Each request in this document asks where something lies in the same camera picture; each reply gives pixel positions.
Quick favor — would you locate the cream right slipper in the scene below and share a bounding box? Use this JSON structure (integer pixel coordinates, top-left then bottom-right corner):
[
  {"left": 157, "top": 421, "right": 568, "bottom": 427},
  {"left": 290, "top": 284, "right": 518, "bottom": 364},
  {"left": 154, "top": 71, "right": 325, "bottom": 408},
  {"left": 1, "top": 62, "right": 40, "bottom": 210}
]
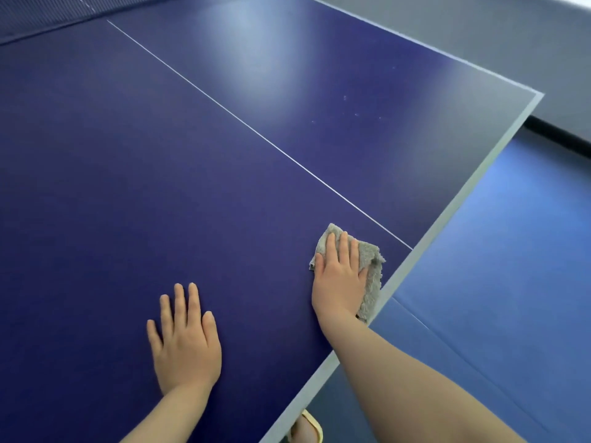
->
[{"left": 300, "top": 409, "right": 324, "bottom": 443}]

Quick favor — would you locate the dark blue table tennis net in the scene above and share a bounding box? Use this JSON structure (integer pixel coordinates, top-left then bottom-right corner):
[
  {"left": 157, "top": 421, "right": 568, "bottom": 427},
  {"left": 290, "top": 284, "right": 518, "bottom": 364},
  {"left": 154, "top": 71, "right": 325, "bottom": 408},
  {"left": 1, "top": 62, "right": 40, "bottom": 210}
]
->
[{"left": 0, "top": 0, "right": 176, "bottom": 46}]

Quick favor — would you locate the person's left hand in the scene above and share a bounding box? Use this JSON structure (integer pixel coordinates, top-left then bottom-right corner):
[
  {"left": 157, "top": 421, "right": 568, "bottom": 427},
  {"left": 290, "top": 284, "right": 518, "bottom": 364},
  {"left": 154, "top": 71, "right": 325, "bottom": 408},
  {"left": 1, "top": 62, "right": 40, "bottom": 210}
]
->
[{"left": 147, "top": 282, "right": 222, "bottom": 397}]

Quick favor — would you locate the person's right forearm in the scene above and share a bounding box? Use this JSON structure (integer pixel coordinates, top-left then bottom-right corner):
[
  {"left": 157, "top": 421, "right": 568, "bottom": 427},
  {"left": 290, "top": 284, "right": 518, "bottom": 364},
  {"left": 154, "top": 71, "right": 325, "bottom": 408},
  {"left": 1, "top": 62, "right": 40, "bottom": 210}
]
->
[{"left": 321, "top": 311, "right": 527, "bottom": 443}]

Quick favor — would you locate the blue table tennis table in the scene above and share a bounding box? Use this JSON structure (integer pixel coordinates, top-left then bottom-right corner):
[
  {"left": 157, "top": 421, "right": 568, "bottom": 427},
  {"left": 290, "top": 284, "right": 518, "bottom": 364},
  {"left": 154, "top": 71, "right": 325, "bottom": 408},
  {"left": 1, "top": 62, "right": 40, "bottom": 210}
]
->
[{"left": 0, "top": 0, "right": 545, "bottom": 443}]

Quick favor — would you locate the person's right hand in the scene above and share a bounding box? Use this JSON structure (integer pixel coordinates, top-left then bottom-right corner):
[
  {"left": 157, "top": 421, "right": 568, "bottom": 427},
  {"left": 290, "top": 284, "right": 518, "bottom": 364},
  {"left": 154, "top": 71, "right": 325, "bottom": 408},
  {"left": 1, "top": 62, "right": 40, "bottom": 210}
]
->
[{"left": 312, "top": 231, "right": 369, "bottom": 321}]

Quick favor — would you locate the grey cleaning cloth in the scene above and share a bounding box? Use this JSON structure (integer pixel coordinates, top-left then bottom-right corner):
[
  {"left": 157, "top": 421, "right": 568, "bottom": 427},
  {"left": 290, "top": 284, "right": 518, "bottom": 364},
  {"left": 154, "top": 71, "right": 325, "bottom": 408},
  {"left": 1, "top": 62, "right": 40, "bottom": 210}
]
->
[{"left": 308, "top": 223, "right": 387, "bottom": 324}]

